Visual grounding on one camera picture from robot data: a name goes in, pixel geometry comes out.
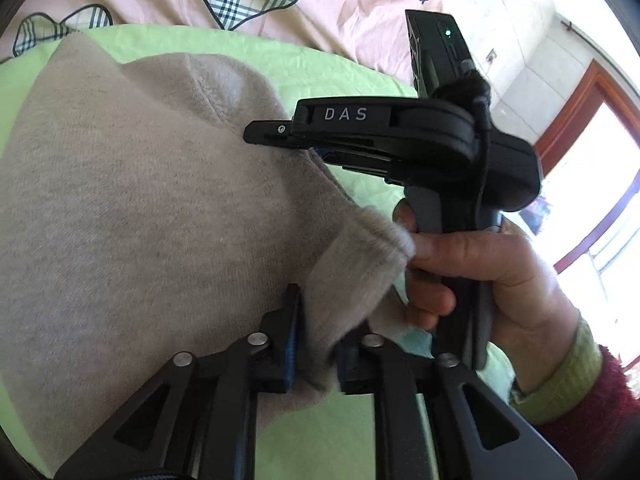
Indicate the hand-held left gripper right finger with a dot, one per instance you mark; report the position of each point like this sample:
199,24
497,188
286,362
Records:
357,377

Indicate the person's right forearm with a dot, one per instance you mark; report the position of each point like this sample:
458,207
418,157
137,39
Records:
590,410

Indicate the pink quilt with plaid hearts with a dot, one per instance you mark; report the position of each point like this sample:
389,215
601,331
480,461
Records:
150,0

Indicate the wooden window frame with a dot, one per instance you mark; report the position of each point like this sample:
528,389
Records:
575,110

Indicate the beige knit sweater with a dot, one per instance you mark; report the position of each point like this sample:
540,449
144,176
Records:
150,210

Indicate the person's right hand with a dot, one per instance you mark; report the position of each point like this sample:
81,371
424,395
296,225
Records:
515,285

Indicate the wall socket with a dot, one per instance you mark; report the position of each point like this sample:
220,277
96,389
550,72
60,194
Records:
492,55

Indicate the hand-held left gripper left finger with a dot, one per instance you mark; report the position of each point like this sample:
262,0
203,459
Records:
292,340

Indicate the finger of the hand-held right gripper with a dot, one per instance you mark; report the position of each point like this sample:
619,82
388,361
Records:
345,115
360,162

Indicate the green bed sheet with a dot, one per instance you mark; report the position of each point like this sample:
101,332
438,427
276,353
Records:
320,440

